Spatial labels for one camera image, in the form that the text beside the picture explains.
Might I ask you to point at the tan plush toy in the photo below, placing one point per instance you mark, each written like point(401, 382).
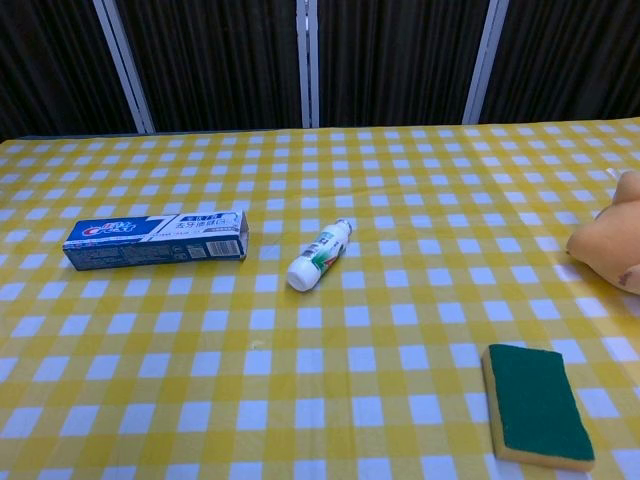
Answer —
point(607, 235)

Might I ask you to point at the blue white toothpaste box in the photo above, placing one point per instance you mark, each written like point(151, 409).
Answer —
point(150, 240)

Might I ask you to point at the white plastic bottle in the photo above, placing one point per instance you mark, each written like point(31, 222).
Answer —
point(315, 257)

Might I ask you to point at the black folding screen panel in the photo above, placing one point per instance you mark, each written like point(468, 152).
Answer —
point(395, 60)
point(50, 65)
point(575, 55)
point(215, 60)

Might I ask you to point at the yellow white checked tablecloth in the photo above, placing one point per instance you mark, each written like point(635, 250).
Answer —
point(320, 350)

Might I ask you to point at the white screen frame post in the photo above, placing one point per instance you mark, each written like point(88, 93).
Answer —
point(125, 65)
point(307, 60)
point(484, 65)

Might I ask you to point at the green yellow sponge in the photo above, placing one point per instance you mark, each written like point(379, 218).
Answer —
point(537, 400)

